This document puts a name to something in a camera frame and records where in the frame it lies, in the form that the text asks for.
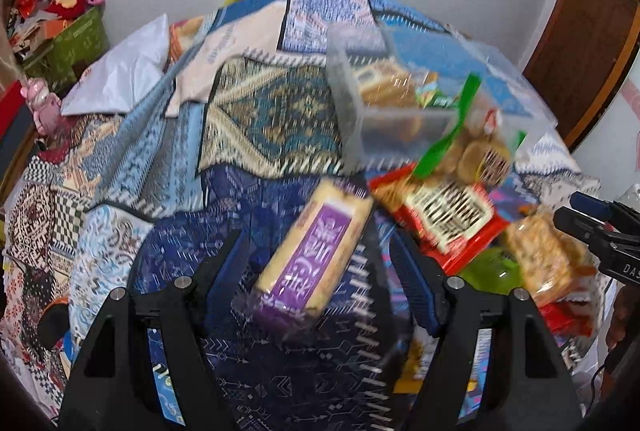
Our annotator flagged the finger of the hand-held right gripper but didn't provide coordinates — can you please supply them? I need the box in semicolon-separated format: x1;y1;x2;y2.
570;191;618;221
552;207;608;257

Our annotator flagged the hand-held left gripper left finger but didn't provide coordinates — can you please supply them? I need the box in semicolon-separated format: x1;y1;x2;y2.
57;228;261;431

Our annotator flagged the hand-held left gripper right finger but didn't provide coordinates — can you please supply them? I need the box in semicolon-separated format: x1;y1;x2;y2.
389;228;586;431

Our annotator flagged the purple and yellow cracker packet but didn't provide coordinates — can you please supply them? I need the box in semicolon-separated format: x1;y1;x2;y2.
235;178;376;344

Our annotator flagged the clear plastic container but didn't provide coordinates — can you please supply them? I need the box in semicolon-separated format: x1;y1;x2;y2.
326;22;556;166

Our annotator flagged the clear bag of orange snacks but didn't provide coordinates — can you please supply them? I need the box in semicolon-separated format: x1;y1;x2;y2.
502;211;601;307

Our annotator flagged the person's right hand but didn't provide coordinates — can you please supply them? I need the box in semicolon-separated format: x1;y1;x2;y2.
604;286;640;364

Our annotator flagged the small red snack packet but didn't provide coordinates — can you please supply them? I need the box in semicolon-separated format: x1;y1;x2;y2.
537;296;601;339

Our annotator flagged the patchwork printed blanket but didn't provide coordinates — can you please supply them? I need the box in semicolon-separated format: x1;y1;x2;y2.
0;0;603;431

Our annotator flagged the green-topped cookie bag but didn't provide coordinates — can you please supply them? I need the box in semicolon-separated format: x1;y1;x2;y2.
412;73;528;186

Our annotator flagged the white plastic bag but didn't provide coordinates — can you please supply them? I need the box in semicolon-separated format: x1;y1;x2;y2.
557;331;608;417

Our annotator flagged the brown wooden door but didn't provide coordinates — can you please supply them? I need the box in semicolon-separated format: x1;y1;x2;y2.
522;0;640;154

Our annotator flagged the small green snack packet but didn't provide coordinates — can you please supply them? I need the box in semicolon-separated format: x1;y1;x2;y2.
412;71;466;109

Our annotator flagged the brown cracker packet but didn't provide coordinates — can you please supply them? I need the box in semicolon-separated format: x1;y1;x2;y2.
355;61;423;139

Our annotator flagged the white pillow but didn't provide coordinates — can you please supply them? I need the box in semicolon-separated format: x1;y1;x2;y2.
60;13;171;116

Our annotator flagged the pink toy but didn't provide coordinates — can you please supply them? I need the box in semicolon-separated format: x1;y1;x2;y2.
24;78;68;139

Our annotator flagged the green storage box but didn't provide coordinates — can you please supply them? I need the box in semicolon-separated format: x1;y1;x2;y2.
22;3;111;84

